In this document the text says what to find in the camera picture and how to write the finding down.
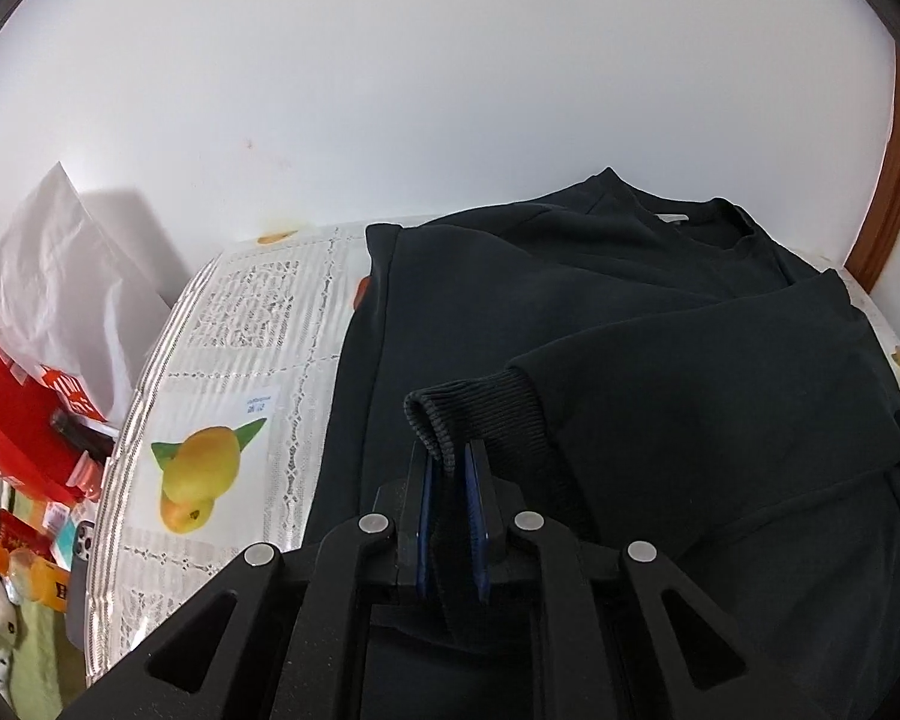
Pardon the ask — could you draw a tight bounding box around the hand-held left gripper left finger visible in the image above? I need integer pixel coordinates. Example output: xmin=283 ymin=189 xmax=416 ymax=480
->
xmin=60 ymin=442 xmax=441 ymax=720

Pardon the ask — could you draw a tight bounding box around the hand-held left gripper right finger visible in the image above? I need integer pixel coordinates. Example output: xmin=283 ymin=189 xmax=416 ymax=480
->
xmin=465 ymin=439 xmax=833 ymax=720

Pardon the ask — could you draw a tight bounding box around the black sweatshirt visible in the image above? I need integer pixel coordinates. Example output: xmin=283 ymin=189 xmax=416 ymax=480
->
xmin=300 ymin=167 xmax=900 ymax=720

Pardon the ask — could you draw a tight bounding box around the fruit print tablecloth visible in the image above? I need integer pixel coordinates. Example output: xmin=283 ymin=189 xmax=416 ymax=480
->
xmin=82 ymin=221 xmax=900 ymax=691

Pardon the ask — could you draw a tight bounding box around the grey smartphone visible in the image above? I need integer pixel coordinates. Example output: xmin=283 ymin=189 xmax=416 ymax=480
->
xmin=64 ymin=517 xmax=100 ymax=650

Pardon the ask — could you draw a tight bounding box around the green cloth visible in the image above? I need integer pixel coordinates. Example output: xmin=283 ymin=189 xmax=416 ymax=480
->
xmin=7 ymin=600 xmax=87 ymax=720

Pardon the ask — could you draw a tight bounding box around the red cardboard box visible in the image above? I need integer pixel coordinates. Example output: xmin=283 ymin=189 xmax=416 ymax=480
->
xmin=0 ymin=321 xmax=117 ymax=505

